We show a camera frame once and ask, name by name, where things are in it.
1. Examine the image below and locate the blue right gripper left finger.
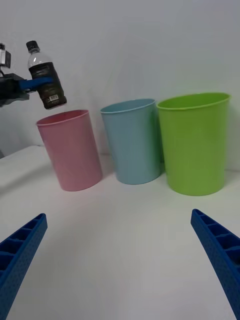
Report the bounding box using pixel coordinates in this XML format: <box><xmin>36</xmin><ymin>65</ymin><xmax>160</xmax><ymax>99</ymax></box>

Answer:
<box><xmin>0</xmin><ymin>212</ymin><xmax>48</xmax><ymax>320</ymax></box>

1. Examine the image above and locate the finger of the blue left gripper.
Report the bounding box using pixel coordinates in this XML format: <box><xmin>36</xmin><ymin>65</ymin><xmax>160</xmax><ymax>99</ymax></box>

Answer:
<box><xmin>18</xmin><ymin>76</ymin><xmax>55</xmax><ymax>95</ymax></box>

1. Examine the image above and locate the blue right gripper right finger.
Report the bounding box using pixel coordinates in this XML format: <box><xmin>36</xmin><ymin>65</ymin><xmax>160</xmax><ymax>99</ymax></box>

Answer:
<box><xmin>190</xmin><ymin>208</ymin><xmax>240</xmax><ymax>320</ymax></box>

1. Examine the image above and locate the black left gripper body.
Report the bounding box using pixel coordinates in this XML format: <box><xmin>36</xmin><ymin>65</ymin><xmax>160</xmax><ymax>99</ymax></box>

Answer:
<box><xmin>0</xmin><ymin>72</ymin><xmax>31</xmax><ymax>107</ymax></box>

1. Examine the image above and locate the dark plastic bottle black cap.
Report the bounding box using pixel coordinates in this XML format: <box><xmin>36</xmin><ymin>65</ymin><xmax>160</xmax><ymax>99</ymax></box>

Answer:
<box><xmin>25</xmin><ymin>40</ymin><xmax>68</xmax><ymax>111</ymax></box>

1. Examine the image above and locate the pink plastic bin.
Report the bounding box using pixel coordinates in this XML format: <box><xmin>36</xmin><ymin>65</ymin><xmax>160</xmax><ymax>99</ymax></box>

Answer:
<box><xmin>36</xmin><ymin>109</ymin><xmax>103</xmax><ymax>192</ymax></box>

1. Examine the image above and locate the green plastic bin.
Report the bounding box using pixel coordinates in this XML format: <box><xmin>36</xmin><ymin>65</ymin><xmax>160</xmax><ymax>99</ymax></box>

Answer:
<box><xmin>156</xmin><ymin>92</ymin><xmax>231</xmax><ymax>197</ymax></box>

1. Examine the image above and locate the pale blue plastic bin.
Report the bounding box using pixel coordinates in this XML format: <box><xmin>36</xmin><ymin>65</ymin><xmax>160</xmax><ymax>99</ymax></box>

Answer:
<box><xmin>100</xmin><ymin>98</ymin><xmax>162</xmax><ymax>185</ymax></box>

